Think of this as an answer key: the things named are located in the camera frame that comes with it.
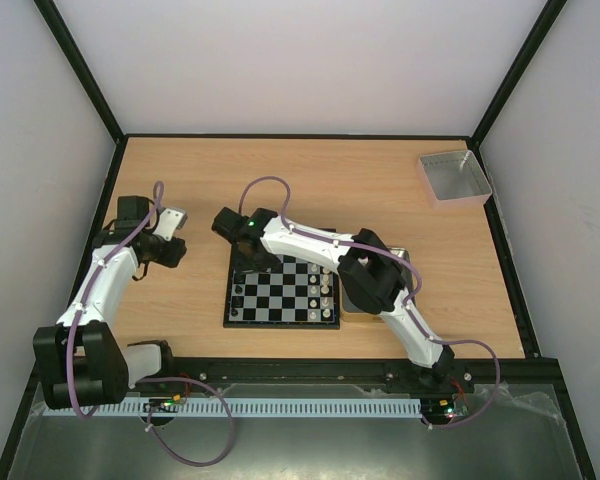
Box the black white chess board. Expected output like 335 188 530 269
223 247 340 330

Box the gold metal tin tray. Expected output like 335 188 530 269
337 246 416 315

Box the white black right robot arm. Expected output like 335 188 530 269
211 207 455 392

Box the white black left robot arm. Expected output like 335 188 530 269
33 194 187 415

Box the white chess piece row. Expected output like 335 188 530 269
308 264 334 322

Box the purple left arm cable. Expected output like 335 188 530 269
65 180 236 466

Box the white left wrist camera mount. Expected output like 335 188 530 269
152 208 188 242

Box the white slotted cable duct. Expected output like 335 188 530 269
43 397 424 419

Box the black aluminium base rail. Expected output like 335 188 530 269
29 355 566 394

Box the black frame post left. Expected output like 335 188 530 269
33 0 127 146

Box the black frame post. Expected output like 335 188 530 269
33 0 127 146
468 0 567 149

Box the black frame post right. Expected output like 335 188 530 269
468 0 567 149

